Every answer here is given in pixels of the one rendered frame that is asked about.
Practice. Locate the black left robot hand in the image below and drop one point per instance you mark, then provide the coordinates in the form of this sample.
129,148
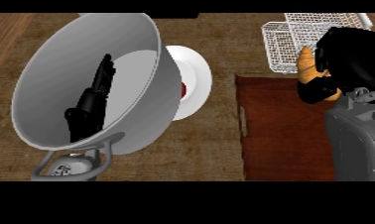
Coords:
93,102

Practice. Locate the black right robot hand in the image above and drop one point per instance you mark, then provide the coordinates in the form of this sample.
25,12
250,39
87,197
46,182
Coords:
349,57

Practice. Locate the golden brown croissant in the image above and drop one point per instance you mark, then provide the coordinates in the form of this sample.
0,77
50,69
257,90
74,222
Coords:
307,67

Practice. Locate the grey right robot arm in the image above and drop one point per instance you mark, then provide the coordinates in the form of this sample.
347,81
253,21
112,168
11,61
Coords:
353,142

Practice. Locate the dark brown tray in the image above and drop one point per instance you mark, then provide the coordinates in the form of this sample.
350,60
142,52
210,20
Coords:
285,135

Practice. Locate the large grey metal pot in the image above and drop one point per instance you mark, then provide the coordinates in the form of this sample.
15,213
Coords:
53,69

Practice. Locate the small red round item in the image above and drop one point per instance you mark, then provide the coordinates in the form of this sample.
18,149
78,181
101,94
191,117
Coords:
183,90

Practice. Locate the white plate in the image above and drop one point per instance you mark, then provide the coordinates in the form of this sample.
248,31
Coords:
198,79

